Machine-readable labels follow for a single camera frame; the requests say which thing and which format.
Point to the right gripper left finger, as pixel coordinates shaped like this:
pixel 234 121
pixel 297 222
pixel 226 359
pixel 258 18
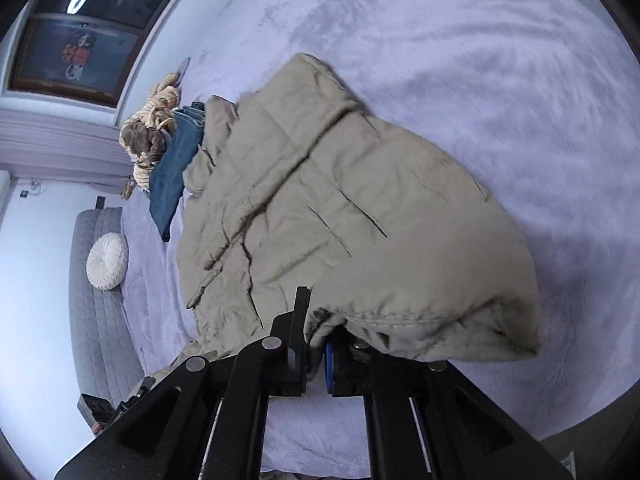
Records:
pixel 205 420

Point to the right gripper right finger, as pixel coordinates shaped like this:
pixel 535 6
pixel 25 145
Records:
pixel 428 421

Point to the beige puffer jacket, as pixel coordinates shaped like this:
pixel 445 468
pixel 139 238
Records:
pixel 297 184

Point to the brown and striped clothes pile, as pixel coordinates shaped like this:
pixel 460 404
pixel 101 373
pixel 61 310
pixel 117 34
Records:
pixel 145 135

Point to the grey quilted headboard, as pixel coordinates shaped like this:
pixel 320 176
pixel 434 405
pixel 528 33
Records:
pixel 106 364

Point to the round white cushion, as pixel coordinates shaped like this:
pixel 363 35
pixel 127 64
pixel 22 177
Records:
pixel 107 261

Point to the folded blue jeans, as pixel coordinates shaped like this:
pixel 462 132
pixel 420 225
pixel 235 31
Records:
pixel 166 183

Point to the lavender fleece blanket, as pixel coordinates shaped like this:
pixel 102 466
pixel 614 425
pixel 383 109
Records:
pixel 539 99

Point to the dark framed window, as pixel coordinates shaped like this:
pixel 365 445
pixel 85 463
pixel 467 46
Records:
pixel 82 50

